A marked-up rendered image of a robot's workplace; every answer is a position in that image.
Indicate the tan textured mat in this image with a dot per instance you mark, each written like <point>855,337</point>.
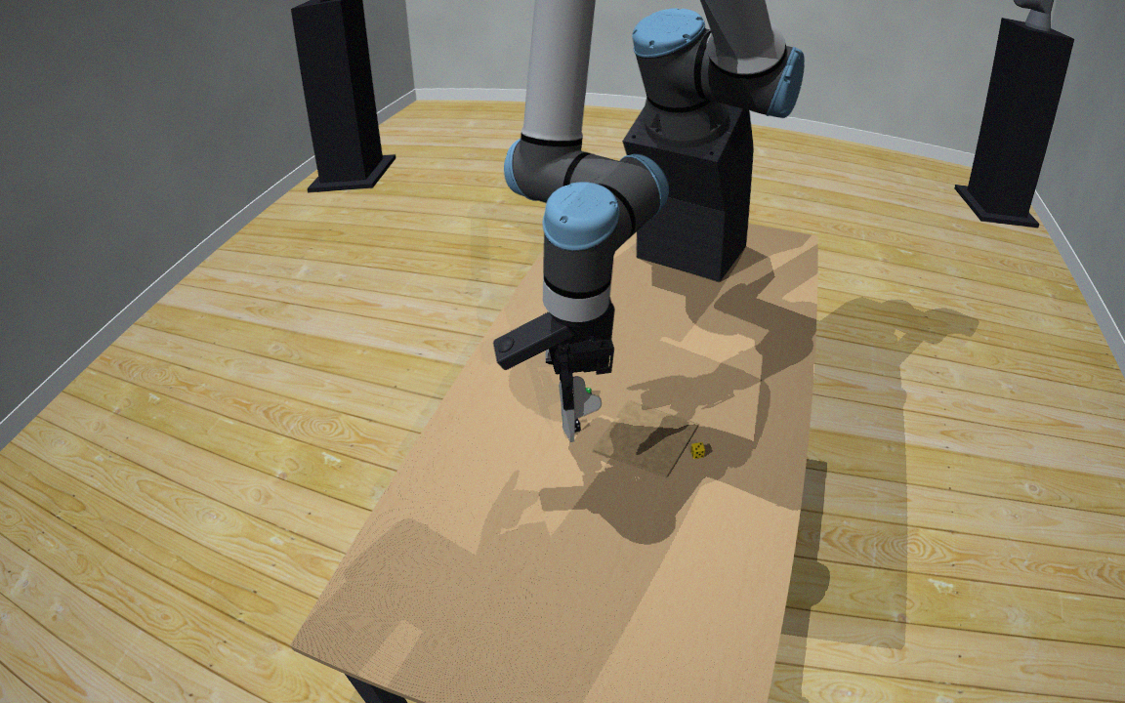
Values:
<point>646,438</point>

